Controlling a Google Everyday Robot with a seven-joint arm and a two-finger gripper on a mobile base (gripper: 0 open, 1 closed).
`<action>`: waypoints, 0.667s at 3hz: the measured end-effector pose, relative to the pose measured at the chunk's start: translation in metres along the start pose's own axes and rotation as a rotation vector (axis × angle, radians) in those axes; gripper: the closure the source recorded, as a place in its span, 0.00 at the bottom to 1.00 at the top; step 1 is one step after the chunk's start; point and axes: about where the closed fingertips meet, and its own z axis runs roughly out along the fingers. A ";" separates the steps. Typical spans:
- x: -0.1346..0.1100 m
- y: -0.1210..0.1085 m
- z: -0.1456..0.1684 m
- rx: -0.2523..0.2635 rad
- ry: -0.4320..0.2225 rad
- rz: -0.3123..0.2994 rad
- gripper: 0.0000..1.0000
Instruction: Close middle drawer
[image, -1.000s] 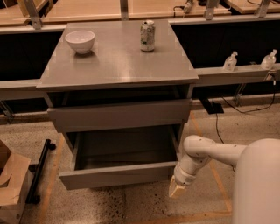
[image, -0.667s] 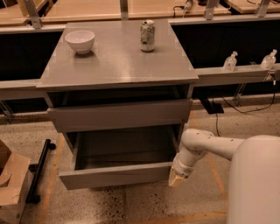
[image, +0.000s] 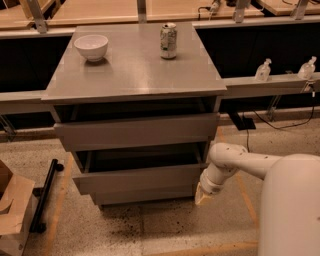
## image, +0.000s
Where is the clear pump bottle right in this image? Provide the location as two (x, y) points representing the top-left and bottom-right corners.
(297, 56), (317, 80)

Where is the brown cardboard box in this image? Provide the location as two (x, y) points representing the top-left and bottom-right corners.
(0, 161), (37, 256)

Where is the grey top drawer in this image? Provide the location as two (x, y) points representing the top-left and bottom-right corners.
(54, 113), (219, 151)

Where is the clear pump bottle left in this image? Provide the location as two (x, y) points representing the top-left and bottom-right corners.
(255, 58), (272, 82)

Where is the black floor cable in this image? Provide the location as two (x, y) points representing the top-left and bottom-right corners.
(245, 96), (318, 153)

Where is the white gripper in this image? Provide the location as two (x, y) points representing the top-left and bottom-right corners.
(195, 168), (227, 205)

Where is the grey bottom drawer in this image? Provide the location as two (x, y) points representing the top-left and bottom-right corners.
(91, 184), (197, 205)

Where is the grey drawer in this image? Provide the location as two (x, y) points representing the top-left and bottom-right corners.
(73, 143), (206, 195)
(91, 184), (197, 205)
(54, 113), (219, 151)

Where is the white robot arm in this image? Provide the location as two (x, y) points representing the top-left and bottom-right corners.
(195, 143), (320, 256)

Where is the grey metal rail frame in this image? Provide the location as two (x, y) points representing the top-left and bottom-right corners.
(0, 17), (320, 104)

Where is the clear pump bottle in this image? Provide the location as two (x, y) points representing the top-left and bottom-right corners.
(255, 58), (272, 82)
(297, 56), (317, 80)

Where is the white green soda can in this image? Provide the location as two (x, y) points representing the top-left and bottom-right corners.
(160, 22), (177, 59)

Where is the black metal bar stand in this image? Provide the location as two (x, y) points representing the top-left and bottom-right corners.
(29, 159), (64, 233)

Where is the grey drawer cabinet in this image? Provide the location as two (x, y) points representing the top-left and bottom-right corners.
(41, 22), (228, 174)

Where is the white ceramic bowl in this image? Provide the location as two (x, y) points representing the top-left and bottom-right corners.
(74, 35), (108, 62)

